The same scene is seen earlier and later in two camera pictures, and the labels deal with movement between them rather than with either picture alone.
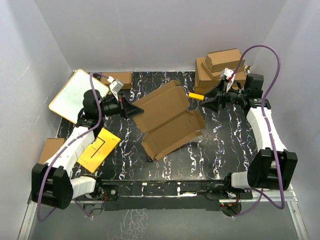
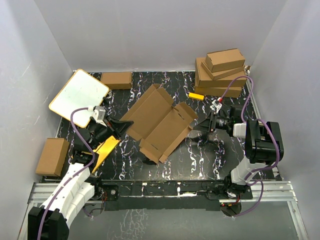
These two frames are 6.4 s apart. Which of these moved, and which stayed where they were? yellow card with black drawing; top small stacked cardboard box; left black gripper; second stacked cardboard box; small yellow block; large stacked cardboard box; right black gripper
Moved: right black gripper; left black gripper
Stayed: second stacked cardboard box; top small stacked cardboard box; yellow card with black drawing; large stacked cardboard box; small yellow block
